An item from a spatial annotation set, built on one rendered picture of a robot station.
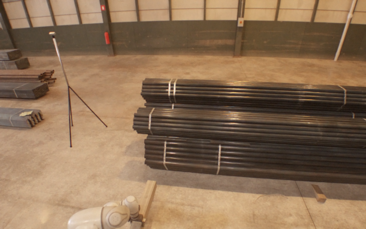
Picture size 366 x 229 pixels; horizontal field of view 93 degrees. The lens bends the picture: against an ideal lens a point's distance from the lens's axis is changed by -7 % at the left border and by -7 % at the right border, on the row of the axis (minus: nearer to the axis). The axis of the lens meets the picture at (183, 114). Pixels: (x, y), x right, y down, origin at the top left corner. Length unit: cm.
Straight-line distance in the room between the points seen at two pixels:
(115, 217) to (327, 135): 220
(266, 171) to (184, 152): 97
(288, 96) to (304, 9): 740
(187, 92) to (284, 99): 122
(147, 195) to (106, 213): 101
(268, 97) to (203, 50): 678
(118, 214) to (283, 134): 182
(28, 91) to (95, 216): 508
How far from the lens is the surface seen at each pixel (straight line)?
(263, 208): 240
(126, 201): 171
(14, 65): 1012
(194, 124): 215
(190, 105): 258
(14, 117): 471
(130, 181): 260
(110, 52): 1010
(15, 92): 637
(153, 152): 234
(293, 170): 251
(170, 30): 912
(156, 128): 222
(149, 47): 948
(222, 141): 223
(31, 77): 694
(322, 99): 283
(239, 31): 881
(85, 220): 122
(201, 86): 247
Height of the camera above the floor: 189
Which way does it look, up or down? 30 degrees down
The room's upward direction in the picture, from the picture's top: 1 degrees counter-clockwise
